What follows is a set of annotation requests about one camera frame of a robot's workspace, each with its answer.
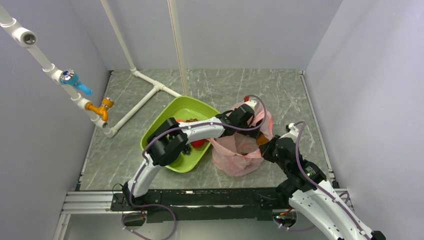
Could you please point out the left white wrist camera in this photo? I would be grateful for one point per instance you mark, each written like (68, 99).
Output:
(251, 102)

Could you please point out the pink plastic bag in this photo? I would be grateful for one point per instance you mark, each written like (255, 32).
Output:
(238, 155)

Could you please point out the red fake fruit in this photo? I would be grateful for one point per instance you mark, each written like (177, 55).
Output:
(199, 143)

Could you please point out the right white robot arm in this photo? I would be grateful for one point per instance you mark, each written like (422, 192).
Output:
(309, 192)

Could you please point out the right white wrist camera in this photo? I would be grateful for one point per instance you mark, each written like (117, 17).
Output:
(292, 130)

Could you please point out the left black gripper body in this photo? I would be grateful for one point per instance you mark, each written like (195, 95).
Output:
(253, 133)

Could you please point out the beige vertical pole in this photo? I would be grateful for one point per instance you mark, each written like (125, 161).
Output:
(173, 12)

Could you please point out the red fake grapes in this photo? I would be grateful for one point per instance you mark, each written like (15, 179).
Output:
(190, 120)

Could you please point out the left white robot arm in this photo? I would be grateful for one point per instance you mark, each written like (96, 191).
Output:
(168, 141)

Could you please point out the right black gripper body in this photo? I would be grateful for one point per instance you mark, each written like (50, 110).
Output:
(269, 152)

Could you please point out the dark fake grapes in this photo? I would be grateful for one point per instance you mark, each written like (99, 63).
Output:
(187, 150)

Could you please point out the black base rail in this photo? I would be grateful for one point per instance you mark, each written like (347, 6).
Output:
(160, 205)

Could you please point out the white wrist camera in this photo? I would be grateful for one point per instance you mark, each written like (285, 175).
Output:
(251, 102)
(292, 130)

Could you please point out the white PVC pipe frame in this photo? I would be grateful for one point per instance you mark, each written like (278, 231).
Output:
(28, 40)

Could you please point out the orange faucet tap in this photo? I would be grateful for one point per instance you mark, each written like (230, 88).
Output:
(101, 110)

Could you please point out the green plastic tray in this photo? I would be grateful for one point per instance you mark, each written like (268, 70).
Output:
(183, 108)

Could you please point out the blue valve tap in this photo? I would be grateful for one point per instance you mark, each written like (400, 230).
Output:
(69, 77)

